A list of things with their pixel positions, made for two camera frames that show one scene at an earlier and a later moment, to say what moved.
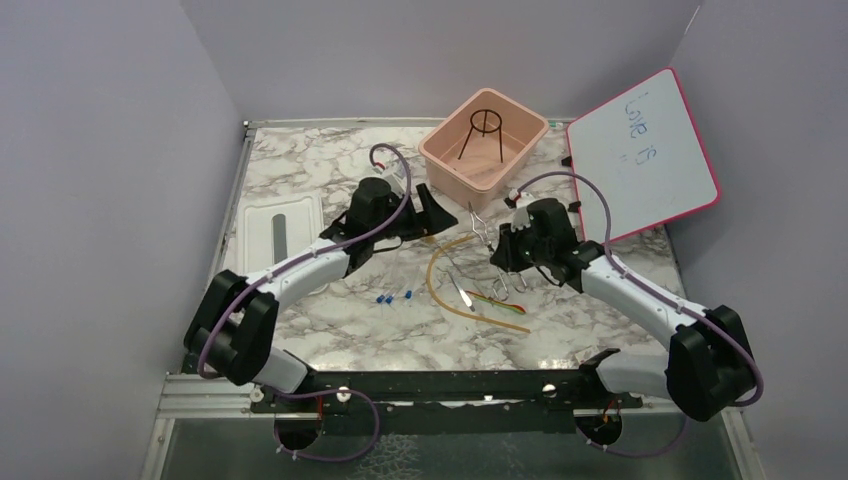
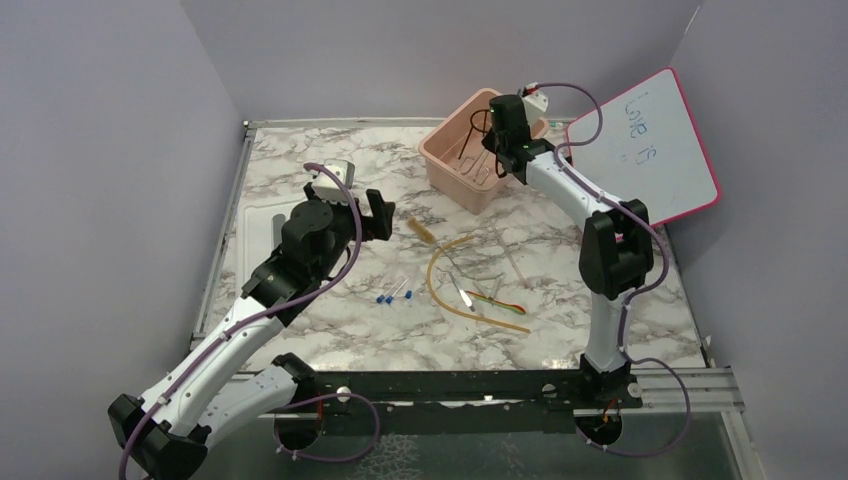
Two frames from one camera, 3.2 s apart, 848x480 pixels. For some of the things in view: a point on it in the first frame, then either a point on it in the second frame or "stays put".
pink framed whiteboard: x=645 y=151 stays put
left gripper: x=431 y=220 to x=379 y=226
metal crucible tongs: x=480 y=229 to x=468 y=165
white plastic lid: x=270 y=231 stays put
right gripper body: x=535 y=250 to x=490 y=142
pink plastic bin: x=479 y=148 stays put
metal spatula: x=462 y=294 stays put
